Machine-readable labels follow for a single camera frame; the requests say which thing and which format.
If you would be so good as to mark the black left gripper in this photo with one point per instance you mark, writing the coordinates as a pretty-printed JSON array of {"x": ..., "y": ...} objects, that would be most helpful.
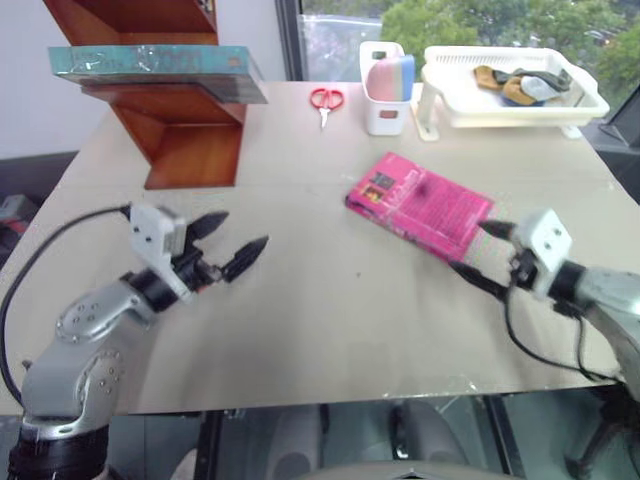
[{"x": 196, "y": 267}]

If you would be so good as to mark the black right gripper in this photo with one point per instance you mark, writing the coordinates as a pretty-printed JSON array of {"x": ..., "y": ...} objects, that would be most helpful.
[{"x": 522, "y": 267}]

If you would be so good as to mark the pink book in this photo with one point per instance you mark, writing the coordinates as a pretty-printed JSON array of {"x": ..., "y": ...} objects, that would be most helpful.
[{"x": 420, "y": 205}]

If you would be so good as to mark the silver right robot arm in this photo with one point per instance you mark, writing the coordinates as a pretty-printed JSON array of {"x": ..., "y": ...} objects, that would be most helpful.
[{"x": 607, "y": 305}]

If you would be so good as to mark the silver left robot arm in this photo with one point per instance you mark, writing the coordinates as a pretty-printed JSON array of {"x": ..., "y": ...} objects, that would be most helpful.
[{"x": 75, "y": 350}]

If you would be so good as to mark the wooden bookshelf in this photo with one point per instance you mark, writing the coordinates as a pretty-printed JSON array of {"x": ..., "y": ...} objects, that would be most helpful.
[{"x": 190, "y": 140}]

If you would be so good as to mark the teal book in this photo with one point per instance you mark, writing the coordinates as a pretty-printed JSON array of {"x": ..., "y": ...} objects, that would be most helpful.
[{"x": 150, "y": 60}]

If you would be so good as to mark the white plastic drainer tray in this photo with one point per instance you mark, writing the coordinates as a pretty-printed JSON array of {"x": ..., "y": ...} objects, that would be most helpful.
[{"x": 500, "y": 112}]

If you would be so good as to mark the blue cloth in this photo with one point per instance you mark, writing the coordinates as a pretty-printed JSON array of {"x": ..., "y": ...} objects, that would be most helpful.
[{"x": 537, "y": 103}]

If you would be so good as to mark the brown sock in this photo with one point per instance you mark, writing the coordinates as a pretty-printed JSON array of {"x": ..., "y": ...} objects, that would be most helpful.
[{"x": 510, "y": 90}]

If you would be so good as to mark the red scissors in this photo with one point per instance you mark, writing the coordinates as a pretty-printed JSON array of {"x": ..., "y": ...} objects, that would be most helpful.
[{"x": 326, "y": 100}]

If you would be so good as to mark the white plastic bin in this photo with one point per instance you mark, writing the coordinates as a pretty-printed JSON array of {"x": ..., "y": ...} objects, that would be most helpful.
[{"x": 385, "y": 117}]

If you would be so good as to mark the grey sock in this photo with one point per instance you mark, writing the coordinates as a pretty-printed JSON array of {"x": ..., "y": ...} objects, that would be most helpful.
[{"x": 542, "y": 80}]

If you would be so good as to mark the pastel striped sponge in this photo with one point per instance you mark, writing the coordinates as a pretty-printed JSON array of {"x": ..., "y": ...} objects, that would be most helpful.
[{"x": 390, "y": 77}]

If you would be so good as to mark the black tripod legs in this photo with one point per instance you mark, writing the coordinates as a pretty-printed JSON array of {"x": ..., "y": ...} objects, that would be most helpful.
[{"x": 605, "y": 430}]

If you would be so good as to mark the dark equipment with red part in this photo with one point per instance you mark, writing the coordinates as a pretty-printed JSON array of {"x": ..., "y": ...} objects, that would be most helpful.
[{"x": 17, "y": 212}]

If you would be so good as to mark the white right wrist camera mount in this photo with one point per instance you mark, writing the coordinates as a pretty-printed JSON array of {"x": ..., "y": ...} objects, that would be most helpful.
[{"x": 547, "y": 245}]

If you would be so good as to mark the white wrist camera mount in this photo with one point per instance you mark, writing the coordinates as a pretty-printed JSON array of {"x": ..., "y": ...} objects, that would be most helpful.
[
  {"x": 547, "y": 245},
  {"x": 152, "y": 235}
]

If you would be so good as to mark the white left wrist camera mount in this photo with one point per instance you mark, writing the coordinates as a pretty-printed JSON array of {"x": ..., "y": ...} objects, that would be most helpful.
[{"x": 152, "y": 235}]

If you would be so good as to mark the dark window frame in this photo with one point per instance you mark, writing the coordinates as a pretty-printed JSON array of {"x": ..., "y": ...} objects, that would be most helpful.
[{"x": 290, "y": 35}]

